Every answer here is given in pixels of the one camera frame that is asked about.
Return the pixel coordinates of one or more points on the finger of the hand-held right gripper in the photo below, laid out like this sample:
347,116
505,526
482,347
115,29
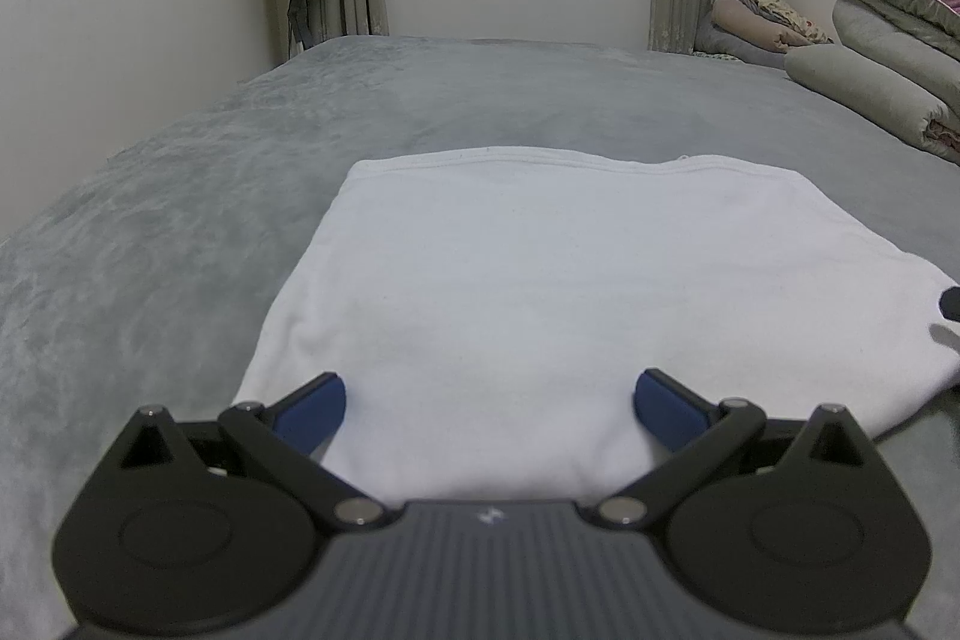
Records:
952,304

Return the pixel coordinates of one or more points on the grey plush bed blanket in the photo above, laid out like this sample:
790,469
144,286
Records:
225,183

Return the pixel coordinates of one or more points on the folded lavender blanket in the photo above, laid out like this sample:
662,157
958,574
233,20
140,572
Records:
724,44

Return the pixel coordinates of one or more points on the floral folded cloth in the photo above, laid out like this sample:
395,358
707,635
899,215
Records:
787,10

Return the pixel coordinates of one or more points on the dark hanging garment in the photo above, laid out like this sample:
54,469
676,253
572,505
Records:
300,25

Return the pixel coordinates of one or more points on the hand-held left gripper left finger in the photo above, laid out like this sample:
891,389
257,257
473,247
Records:
311,411

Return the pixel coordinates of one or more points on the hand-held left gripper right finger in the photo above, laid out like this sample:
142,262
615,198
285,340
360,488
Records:
667,411

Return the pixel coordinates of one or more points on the green patterned cloth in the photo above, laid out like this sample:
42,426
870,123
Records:
716,57

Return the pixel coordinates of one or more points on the white printed sweatshirt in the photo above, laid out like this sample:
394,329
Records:
562,280

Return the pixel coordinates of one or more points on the folded pink blanket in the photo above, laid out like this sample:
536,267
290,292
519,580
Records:
750,25

